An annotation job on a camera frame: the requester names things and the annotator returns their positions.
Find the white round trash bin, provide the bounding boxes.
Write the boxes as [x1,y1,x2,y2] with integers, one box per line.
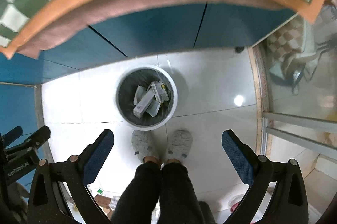
[115,65,178,131]

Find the green white small box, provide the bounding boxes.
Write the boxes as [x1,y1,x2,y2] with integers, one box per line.
[151,82,169,103]

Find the right grey slipper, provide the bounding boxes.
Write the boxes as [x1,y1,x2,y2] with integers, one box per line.
[164,129,193,164]

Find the left grey slipper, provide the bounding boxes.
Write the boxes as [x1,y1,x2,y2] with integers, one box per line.
[131,130,160,163]

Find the white printed sachet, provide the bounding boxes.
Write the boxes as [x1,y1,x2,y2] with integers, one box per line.
[146,100,161,118]

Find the person's black trouser legs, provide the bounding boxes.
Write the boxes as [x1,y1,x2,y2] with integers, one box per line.
[111,161,205,223]

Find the grey slipper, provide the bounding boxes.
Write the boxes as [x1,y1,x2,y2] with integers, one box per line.
[164,129,193,164]
[131,130,160,163]

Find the long white pink box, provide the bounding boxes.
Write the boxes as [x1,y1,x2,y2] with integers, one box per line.
[133,89,154,118]

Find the white paper sachet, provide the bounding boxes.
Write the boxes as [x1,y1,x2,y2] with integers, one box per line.
[133,86,147,106]

